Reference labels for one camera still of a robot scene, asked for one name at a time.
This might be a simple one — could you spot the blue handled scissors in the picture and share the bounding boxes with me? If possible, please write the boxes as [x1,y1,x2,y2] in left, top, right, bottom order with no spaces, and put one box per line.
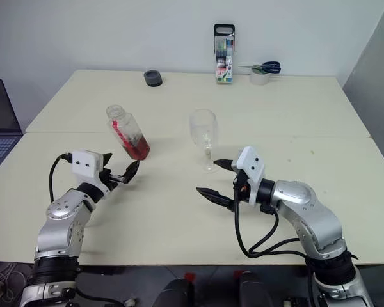
[238,61,282,75]

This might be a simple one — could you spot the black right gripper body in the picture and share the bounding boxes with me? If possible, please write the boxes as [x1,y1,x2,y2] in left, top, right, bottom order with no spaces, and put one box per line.
[232,169,250,206]

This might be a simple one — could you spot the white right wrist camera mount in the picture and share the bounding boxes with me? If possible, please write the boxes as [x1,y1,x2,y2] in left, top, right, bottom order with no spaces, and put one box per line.
[230,146,267,204]

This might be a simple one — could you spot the black round container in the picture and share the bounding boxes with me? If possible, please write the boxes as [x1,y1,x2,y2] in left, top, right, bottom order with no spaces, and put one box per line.
[143,70,164,88]

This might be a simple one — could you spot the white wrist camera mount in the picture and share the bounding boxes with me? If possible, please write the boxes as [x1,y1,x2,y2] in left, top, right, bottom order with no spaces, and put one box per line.
[71,149,111,196]
[230,146,267,204]

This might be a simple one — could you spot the dark grey laptop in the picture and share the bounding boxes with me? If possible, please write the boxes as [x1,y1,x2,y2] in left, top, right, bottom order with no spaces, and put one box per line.
[0,79,24,180]

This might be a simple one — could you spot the plastic bottle with red liquid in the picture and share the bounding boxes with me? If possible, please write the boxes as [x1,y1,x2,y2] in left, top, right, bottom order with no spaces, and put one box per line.
[105,104,152,161]

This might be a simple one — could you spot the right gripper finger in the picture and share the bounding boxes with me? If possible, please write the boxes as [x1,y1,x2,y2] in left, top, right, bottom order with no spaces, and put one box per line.
[195,187,236,212]
[212,157,234,171]

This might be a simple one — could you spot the dark rounded shape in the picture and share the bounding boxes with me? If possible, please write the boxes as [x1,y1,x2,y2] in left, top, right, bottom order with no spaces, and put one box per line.
[233,271,273,307]
[152,273,196,307]

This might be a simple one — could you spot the clear wine glass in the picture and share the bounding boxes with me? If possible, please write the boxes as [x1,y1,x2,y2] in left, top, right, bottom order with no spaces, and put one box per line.
[188,109,221,174]

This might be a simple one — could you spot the white floor cables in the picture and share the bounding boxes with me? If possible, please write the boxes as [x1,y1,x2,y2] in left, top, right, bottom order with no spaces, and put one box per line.
[0,260,33,299]

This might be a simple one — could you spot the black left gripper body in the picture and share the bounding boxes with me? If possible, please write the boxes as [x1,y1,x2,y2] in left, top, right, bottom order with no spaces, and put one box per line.
[99,169,127,193]

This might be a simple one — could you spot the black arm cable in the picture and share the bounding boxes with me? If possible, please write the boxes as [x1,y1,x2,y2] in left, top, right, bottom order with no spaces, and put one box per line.
[232,182,308,258]
[48,153,74,203]

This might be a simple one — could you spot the marker pen pack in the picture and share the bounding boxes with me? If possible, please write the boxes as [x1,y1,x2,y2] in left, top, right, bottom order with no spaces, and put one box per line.
[214,23,236,86]

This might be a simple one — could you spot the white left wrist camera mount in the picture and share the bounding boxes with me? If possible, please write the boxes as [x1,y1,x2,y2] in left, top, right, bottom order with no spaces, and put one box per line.
[71,149,111,196]

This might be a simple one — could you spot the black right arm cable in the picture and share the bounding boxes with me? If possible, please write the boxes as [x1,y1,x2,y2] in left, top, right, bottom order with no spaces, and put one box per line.
[232,182,308,258]

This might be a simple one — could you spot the clear tape roll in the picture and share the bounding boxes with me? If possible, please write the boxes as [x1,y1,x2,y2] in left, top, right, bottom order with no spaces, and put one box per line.
[250,67,269,86]

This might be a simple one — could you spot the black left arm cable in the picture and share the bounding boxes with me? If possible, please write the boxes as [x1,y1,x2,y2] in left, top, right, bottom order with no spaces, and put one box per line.
[48,153,74,203]

